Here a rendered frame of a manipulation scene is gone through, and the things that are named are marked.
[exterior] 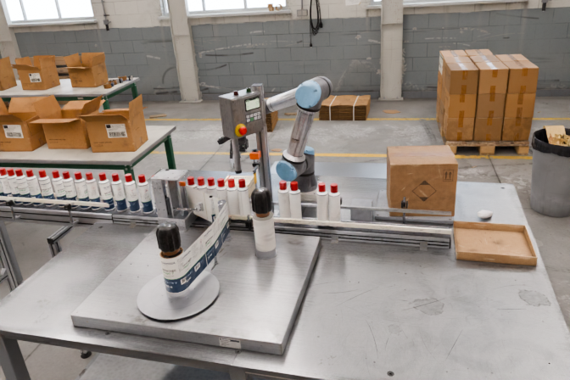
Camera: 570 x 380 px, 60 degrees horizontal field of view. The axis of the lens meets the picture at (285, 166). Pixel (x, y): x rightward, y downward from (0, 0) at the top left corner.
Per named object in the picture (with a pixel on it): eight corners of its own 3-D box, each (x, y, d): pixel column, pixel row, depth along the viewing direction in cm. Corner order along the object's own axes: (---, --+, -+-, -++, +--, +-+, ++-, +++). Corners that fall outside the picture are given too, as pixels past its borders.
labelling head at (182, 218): (159, 228, 233) (149, 179, 223) (171, 215, 244) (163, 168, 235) (186, 231, 229) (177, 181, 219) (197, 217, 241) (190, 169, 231)
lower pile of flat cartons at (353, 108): (318, 120, 663) (317, 104, 655) (326, 108, 711) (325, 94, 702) (366, 120, 646) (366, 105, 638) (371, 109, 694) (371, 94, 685)
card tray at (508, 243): (456, 259, 203) (456, 251, 201) (453, 227, 226) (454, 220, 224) (536, 265, 195) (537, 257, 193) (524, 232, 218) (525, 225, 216)
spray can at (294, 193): (289, 224, 229) (287, 184, 221) (292, 219, 233) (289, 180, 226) (300, 225, 227) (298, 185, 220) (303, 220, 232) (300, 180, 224)
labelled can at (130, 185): (128, 213, 251) (120, 176, 243) (133, 208, 256) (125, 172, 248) (137, 214, 250) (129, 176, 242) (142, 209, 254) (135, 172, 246)
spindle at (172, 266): (162, 298, 182) (148, 230, 171) (173, 283, 190) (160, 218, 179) (184, 300, 180) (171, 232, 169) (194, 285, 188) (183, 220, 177)
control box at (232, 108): (222, 136, 228) (217, 96, 220) (252, 126, 237) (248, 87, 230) (235, 140, 220) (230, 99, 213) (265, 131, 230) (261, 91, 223)
